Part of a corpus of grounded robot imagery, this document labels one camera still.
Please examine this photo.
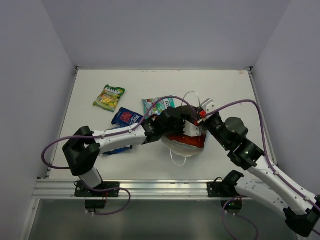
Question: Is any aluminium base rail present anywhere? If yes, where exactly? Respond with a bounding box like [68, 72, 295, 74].
[32, 178, 276, 201]

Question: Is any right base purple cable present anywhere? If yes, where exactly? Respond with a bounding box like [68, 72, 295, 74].
[222, 194, 259, 240]

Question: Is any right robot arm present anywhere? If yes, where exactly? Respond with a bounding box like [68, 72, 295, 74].
[199, 111, 320, 238]

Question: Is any base control box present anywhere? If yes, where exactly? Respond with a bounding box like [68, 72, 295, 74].
[220, 198, 243, 214]
[84, 198, 107, 213]

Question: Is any yellow green candy packet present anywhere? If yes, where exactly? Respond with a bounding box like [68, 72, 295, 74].
[92, 84, 126, 113]

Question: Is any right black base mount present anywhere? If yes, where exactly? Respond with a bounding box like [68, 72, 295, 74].
[206, 176, 243, 198]

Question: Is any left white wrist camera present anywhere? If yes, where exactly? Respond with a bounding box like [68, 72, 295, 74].
[183, 120, 202, 137]

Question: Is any blue Kettle chips bag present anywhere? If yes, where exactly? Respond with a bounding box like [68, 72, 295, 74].
[99, 126, 132, 155]

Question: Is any blue red snack packet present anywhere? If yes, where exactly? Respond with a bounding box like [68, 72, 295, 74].
[111, 107, 144, 128]

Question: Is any orange red chips bag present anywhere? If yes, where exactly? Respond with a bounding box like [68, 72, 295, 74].
[166, 134, 206, 149]

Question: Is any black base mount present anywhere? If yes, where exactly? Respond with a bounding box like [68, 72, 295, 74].
[206, 176, 243, 198]
[74, 181, 120, 199]

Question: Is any light blue paper bag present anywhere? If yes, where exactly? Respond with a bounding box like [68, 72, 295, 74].
[161, 123, 207, 167]

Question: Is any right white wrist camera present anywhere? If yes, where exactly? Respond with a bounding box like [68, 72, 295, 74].
[198, 98, 216, 120]

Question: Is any left base control box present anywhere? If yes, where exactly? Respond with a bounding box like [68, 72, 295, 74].
[84, 198, 107, 213]

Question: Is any green red snack packet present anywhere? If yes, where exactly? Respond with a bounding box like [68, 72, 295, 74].
[142, 97, 176, 119]

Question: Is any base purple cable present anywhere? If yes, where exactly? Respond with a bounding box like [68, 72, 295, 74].
[222, 194, 259, 240]
[74, 179, 132, 216]

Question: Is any right base control box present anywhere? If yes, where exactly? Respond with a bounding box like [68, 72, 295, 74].
[220, 198, 243, 214]

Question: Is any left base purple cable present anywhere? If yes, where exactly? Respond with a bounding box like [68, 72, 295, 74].
[74, 179, 132, 216]

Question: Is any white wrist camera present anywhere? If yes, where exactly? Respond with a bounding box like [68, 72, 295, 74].
[183, 120, 202, 137]
[198, 98, 216, 120]

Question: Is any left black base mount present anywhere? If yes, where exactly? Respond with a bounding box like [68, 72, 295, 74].
[74, 181, 120, 199]

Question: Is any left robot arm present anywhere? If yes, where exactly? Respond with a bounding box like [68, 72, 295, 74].
[62, 105, 198, 197]

